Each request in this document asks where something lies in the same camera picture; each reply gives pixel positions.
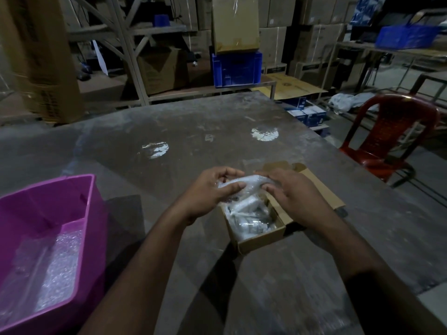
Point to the person's left hand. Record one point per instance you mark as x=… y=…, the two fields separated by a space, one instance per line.
x=202 y=198

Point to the person's right hand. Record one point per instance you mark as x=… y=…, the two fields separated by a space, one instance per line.
x=300 y=198

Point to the clear bubble wrap sheet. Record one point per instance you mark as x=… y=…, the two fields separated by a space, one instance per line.
x=251 y=183

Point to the bubble items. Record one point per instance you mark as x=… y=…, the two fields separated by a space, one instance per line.
x=255 y=225

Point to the small brown cardboard box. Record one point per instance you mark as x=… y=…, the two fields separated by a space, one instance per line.
x=262 y=242

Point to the pile of bubble wrap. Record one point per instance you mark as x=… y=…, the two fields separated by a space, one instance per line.
x=52 y=272

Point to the person's left forearm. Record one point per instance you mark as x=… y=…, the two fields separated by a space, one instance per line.
x=136 y=282

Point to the blue and white product box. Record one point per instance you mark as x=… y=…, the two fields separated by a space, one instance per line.
x=316 y=116
x=297 y=116

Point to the dark blue product box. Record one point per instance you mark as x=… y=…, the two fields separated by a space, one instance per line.
x=295 y=102

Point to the flattened printed cardboard sheet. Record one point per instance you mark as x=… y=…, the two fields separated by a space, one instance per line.
x=293 y=87

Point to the flat cardboard sheet with tape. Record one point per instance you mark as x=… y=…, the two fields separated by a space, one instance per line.
x=235 y=24

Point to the tall narrow cardboard carton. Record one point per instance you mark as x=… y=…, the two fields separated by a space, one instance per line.
x=45 y=55

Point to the white plastic bag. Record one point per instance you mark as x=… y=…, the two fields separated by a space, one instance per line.
x=345 y=101

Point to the red plastic chair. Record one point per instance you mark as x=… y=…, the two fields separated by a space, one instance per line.
x=391 y=136

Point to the pink plastic bin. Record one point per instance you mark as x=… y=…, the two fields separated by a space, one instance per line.
x=94 y=223

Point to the blue plastic crate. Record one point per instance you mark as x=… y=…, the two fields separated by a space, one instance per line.
x=237 y=71

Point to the open brown carton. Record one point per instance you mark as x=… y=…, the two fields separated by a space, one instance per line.
x=160 y=73

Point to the grey metal storage rack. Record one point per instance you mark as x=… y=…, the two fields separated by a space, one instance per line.
x=129 y=55

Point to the small dark object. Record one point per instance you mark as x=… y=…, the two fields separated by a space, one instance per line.
x=83 y=73

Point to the white paper sheet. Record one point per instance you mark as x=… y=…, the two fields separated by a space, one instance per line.
x=100 y=59

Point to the small blue bin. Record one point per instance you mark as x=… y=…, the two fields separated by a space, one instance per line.
x=161 y=20

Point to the blue plastic tray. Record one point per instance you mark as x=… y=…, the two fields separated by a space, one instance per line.
x=407 y=37

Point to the blue patterned bag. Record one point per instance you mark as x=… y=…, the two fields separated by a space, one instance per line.
x=366 y=8

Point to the metal frame table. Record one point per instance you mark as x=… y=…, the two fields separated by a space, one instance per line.
x=363 y=47

